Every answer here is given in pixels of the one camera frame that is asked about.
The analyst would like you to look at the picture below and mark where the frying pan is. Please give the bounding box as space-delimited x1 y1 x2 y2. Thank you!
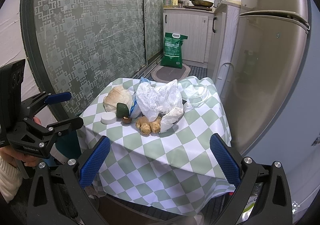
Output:
188 0 214 8

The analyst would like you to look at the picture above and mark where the green rice bag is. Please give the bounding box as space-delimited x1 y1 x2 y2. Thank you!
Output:
161 32 188 69

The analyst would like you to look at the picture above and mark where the white knit left sleeve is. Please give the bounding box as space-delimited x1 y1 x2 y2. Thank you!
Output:
0 157 22 203

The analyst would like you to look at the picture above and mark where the oval grey floor mat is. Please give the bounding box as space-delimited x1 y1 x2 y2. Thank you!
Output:
151 64 191 83

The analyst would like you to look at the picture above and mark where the striped blue floor rug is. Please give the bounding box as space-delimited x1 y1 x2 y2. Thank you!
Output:
145 64 208 81

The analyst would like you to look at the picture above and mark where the person's left hand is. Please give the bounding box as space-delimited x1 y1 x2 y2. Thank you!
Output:
0 146 41 167

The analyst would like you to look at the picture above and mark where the brown walnut shell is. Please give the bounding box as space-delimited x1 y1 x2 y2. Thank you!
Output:
121 116 132 125

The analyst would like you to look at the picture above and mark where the silver refrigerator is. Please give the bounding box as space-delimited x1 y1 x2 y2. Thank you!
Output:
216 0 310 153

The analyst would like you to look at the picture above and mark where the green white checkered tablecloth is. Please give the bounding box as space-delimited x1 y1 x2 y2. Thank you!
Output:
77 76 235 216

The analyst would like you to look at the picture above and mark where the patterned glass sliding door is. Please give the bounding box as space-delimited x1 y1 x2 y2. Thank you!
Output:
20 0 163 120

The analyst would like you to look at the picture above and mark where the blue white tissue pack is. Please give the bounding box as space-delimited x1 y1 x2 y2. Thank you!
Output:
129 77 151 119

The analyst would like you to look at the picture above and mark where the white plastic lid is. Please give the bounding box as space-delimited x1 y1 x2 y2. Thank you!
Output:
100 112 117 125

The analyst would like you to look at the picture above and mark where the white kitchen cabinet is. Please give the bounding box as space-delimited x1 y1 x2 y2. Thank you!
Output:
163 0 240 84

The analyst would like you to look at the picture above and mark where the clear plastic container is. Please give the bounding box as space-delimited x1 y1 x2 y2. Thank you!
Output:
181 85 211 111

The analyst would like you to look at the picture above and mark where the dark green lime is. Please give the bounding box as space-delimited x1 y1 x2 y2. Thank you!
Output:
116 102 129 118

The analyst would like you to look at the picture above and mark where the crumpled white plastic bag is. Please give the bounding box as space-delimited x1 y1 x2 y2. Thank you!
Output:
136 80 184 133

